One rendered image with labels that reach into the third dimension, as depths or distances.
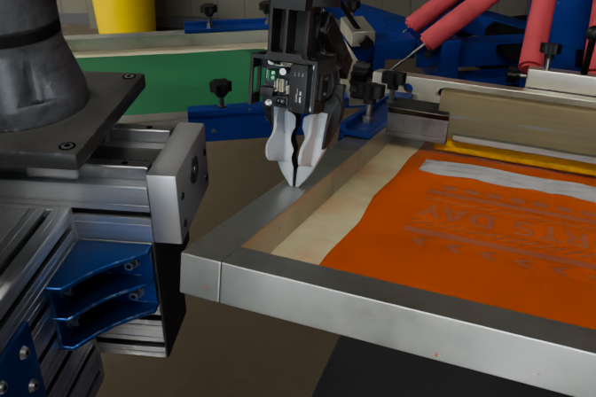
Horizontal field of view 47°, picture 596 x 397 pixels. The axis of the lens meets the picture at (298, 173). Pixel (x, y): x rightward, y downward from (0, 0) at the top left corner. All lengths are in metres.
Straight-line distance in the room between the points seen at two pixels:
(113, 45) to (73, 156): 1.23
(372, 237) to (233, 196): 2.30
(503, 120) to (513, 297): 0.47
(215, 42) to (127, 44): 0.24
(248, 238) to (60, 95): 0.28
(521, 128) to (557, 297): 0.45
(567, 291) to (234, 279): 0.32
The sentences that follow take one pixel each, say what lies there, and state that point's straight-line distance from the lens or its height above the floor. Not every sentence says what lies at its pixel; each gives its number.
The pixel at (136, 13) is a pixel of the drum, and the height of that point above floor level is 0.25.
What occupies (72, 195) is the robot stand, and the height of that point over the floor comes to 1.18.
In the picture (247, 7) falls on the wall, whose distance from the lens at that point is 5.11.
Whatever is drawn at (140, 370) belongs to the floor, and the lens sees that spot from 2.24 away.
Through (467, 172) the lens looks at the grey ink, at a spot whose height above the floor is 1.09.
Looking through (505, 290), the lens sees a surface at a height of 1.17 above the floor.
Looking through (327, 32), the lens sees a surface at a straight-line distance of 0.71.
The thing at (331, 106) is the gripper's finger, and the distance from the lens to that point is 0.72.
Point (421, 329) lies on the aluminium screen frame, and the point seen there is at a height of 1.22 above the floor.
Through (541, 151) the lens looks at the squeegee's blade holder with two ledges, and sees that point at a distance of 1.07.
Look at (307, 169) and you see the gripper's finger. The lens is 0.75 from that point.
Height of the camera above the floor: 1.58
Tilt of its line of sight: 30 degrees down
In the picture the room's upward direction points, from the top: straight up
